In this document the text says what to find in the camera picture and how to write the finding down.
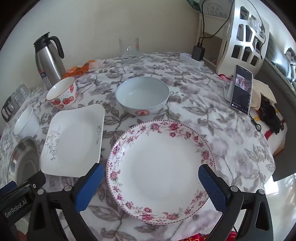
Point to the white lattice panel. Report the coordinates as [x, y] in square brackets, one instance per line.
[231, 34]

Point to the black bundle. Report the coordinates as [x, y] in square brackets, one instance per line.
[268, 111]

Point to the white phone stand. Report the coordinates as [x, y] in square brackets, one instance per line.
[229, 92]

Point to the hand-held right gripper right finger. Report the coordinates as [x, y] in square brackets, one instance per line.
[211, 187]

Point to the clear glass mug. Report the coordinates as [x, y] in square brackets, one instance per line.
[128, 49]

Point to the light blue bowl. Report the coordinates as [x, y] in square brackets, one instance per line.
[141, 95]

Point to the smartphone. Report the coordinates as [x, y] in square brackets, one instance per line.
[240, 90]

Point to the stainless steel basin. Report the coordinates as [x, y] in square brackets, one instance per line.
[23, 157]

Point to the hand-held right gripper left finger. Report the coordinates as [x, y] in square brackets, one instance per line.
[89, 187]

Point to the printed wall poster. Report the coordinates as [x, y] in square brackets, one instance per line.
[215, 8]

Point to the white power strip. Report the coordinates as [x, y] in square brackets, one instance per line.
[186, 56]

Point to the stainless steel thermos jug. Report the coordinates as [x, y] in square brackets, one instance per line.
[46, 62]

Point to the stuffed toy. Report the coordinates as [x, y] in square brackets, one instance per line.
[290, 55]

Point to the square white plate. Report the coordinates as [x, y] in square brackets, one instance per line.
[74, 139]

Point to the beige cloth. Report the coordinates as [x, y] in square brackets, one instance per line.
[261, 90]

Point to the red and white mat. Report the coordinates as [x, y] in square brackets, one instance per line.
[276, 141]

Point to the strawberry print bowl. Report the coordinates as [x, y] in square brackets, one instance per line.
[62, 90]

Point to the floral table blanket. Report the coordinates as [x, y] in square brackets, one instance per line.
[208, 129]

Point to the black charger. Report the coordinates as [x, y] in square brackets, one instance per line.
[198, 53]

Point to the red crochet item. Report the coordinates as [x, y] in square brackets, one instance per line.
[223, 76]

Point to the small white bowl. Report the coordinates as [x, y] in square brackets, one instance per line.
[26, 122]

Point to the red printed cloth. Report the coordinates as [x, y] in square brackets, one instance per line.
[196, 238]

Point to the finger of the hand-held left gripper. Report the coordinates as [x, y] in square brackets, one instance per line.
[7, 187]
[38, 179]

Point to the round floral rim plate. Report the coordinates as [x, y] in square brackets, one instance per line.
[159, 171]

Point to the white wooden stand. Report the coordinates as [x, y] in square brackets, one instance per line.
[201, 27]

